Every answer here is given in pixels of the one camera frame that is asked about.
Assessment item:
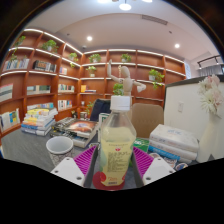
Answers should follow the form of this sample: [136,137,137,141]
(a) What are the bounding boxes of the ceiling air vent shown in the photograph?
[141,14,169,26]

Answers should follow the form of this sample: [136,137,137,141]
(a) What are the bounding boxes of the ceiling chandelier with round lamps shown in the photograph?
[97,0,153,12]

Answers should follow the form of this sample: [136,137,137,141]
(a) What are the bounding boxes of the dark blue chair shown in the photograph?
[89,98,113,123]

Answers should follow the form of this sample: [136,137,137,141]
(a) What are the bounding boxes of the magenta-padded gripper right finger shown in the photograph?
[132,145,177,188]

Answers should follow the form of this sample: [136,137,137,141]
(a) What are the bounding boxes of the stack of colourful books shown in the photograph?
[20,106,58,137]

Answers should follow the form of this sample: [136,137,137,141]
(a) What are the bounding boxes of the white mug with triangle pattern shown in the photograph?
[45,135,75,167]

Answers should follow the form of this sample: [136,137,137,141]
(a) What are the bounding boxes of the stack of dark magazines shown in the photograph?
[49,117,100,149]

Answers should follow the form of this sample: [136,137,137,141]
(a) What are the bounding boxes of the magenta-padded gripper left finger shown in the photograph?
[50,145,100,188]

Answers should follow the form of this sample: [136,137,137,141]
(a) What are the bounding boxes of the small white wall plate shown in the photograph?
[177,100,185,113]

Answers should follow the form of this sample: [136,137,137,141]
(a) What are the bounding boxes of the beige chair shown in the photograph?
[130,103,165,139]

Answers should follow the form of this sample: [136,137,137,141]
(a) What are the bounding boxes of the clear bottle with yellow drink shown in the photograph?
[98,95,137,188]

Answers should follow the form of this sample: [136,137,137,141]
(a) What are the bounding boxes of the wooden shelf unit with contents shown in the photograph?
[0,28,188,138]

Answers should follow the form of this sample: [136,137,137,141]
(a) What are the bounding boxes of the pink and white flower bouquet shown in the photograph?
[197,73,224,118]

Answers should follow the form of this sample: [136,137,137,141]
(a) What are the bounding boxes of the blue-edged tissue pack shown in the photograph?
[147,145,193,164]

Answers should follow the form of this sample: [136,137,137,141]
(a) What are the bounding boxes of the tall white and green carton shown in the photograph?
[97,112,112,143]

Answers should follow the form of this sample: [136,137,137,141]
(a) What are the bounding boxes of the green and white box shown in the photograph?
[133,137,150,154]

